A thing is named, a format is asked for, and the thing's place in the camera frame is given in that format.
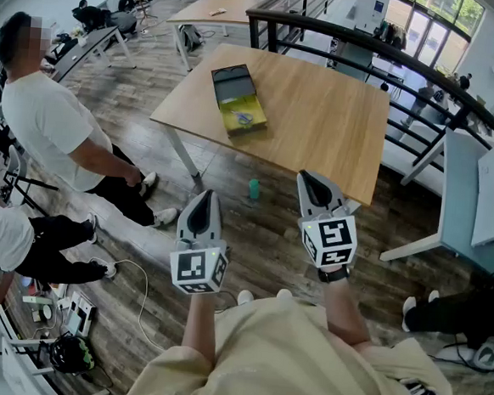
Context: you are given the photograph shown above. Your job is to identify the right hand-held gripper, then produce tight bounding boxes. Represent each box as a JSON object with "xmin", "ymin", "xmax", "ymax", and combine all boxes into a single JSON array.
[{"xmin": 289, "ymin": 169, "xmax": 363, "ymax": 273}]

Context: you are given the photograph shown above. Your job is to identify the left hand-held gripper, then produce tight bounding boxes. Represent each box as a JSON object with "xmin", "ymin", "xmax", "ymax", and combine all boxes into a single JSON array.
[{"xmin": 166, "ymin": 186, "xmax": 236, "ymax": 299}]

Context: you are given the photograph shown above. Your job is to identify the blue-handled scissors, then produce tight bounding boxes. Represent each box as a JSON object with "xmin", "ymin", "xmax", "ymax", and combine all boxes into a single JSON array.
[{"xmin": 228, "ymin": 110, "xmax": 255, "ymax": 128}]

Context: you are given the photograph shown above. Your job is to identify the yellow box with black lid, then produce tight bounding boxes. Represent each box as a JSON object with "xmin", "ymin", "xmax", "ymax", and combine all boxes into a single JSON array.
[{"xmin": 205, "ymin": 61, "xmax": 272, "ymax": 142}]

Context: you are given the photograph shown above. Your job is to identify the person's right forearm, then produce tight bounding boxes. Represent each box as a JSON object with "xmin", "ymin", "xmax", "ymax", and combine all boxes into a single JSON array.
[{"xmin": 313, "ymin": 264, "xmax": 378, "ymax": 348}]

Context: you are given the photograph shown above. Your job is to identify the person's left forearm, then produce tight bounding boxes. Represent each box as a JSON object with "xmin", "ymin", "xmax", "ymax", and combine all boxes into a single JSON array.
[{"xmin": 179, "ymin": 290, "xmax": 224, "ymax": 364}]

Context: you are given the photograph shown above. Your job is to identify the black wristwatch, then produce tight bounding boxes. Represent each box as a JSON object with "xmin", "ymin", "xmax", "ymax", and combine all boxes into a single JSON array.
[{"xmin": 317, "ymin": 263, "xmax": 351, "ymax": 285}]

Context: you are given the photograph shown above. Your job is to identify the pale blue desk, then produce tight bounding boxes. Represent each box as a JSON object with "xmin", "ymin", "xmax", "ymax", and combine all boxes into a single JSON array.
[{"xmin": 379, "ymin": 122, "xmax": 494, "ymax": 282}]

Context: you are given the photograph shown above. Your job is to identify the person's beige shirt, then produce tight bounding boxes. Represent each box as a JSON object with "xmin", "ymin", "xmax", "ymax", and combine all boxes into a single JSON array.
[{"xmin": 120, "ymin": 284, "xmax": 461, "ymax": 395}]

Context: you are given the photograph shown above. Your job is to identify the white flat panel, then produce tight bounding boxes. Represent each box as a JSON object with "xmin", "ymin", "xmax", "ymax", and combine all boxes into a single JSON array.
[{"xmin": 469, "ymin": 144, "xmax": 494, "ymax": 251}]

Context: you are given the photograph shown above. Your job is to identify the black and green helmet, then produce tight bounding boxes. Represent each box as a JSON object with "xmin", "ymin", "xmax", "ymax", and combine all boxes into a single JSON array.
[{"xmin": 47, "ymin": 331, "xmax": 98, "ymax": 378}]

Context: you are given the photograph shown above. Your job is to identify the black folding chair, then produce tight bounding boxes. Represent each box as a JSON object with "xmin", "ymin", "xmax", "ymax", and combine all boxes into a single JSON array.
[{"xmin": 0, "ymin": 144, "xmax": 64, "ymax": 217}]

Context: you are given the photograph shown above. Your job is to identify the glass entrance doors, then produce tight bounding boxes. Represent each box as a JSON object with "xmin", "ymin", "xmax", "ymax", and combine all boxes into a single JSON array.
[{"xmin": 380, "ymin": 0, "xmax": 487, "ymax": 76}]

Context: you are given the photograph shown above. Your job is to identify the dark desk with white legs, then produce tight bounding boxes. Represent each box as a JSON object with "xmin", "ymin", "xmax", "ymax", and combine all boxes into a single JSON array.
[{"xmin": 46, "ymin": 20, "xmax": 140, "ymax": 90}]

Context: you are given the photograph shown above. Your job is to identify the wooden table with white legs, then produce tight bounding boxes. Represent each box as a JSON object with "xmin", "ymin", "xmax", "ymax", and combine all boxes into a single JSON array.
[{"xmin": 162, "ymin": 0, "xmax": 284, "ymax": 79}]

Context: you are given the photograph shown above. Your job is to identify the white cable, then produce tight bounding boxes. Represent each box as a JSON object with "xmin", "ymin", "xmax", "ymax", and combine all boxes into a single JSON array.
[{"xmin": 83, "ymin": 256, "xmax": 171, "ymax": 352}]

